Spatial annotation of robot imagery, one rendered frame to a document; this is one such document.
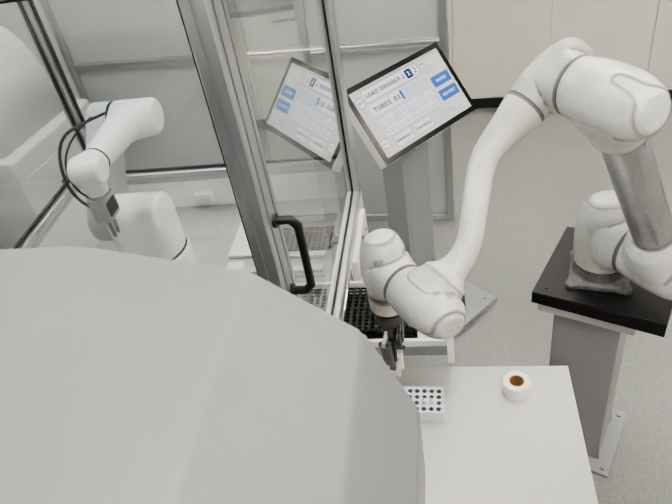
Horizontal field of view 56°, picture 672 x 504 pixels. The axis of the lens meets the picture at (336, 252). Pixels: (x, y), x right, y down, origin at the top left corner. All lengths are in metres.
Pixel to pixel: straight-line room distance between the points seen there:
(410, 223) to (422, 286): 1.46
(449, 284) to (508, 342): 1.67
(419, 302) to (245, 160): 0.48
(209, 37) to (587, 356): 1.63
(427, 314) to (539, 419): 0.58
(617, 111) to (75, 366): 1.06
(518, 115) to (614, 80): 0.21
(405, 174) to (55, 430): 2.15
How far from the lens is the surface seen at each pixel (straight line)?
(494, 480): 1.62
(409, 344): 1.72
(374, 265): 1.35
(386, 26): 3.13
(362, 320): 1.77
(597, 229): 1.88
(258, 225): 1.06
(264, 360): 0.61
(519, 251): 3.40
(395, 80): 2.46
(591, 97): 1.36
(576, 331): 2.12
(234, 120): 0.96
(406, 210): 2.66
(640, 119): 1.33
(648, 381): 2.87
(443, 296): 1.26
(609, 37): 4.56
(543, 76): 1.44
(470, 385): 1.78
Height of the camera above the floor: 2.15
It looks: 38 degrees down
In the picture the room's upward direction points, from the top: 11 degrees counter-clockwise
